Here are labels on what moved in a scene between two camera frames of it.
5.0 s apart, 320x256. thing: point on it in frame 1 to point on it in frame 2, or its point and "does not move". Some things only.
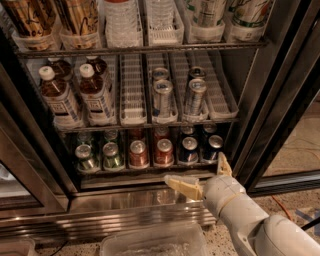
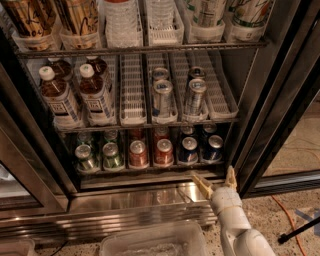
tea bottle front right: (96, 98) does not move
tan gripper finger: (223, 167) to (230, 179)
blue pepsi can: (189, 151) does not move
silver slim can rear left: (160, 73) does not move
